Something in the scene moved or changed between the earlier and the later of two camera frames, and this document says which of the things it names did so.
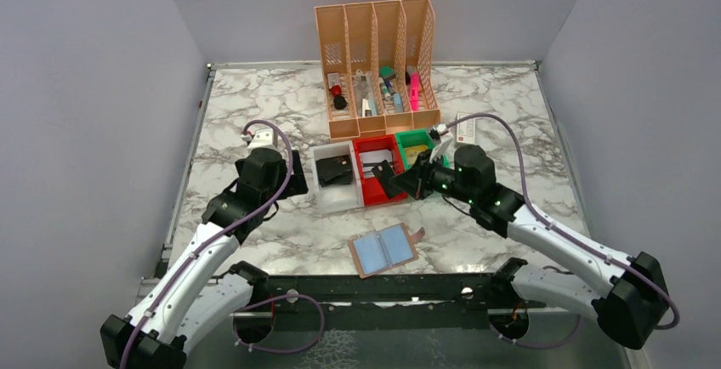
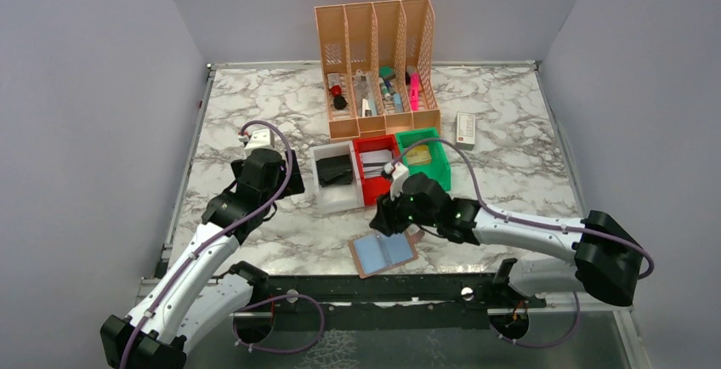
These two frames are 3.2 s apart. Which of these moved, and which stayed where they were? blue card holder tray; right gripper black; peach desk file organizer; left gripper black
Moved: right gripper black
Stayed: blue card holder tray; peach desk file organizer; left gripper black
